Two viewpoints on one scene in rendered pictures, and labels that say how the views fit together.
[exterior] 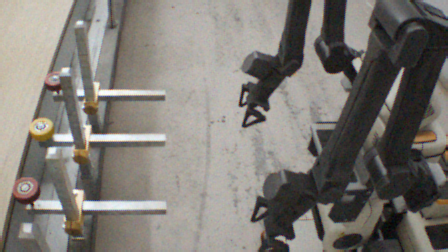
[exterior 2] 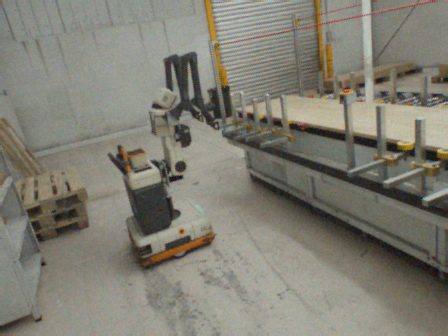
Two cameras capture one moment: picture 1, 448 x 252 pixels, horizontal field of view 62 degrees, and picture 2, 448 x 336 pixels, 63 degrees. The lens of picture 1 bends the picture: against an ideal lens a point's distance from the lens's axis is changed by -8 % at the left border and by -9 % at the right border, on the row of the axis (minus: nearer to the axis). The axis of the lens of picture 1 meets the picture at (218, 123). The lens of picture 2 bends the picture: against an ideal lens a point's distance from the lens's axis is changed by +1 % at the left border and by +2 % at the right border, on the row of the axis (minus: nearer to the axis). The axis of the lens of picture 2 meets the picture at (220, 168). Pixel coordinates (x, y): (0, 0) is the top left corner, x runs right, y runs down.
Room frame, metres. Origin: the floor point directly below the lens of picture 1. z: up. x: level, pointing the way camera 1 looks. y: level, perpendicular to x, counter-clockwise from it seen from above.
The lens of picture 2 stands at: (3.91, -0.60, 1.63)
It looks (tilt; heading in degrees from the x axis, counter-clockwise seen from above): 18 degrees down; 170
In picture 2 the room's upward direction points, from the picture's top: 11 degrees counter-clockwise
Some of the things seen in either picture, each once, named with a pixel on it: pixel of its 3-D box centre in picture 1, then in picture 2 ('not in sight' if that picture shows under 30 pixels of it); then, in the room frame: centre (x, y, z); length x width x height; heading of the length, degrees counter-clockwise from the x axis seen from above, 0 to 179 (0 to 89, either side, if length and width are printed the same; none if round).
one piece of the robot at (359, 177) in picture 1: (342, 165); (179, 132); (0.78, -0.37, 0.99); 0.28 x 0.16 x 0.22; 11
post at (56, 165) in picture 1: (69, 206); (257, 123); (0.60, 0.39, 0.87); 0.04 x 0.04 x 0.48; 11
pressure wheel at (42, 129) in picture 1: (44, 136); not in sight; (0.86, 0.58, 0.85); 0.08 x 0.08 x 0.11
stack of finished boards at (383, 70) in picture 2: not in sight; (367, 74); (-4.95, 5.21, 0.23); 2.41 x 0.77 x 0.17; 102
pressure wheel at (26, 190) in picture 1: (29, 197); not in sight; (0.61, 0.53, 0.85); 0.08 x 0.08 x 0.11
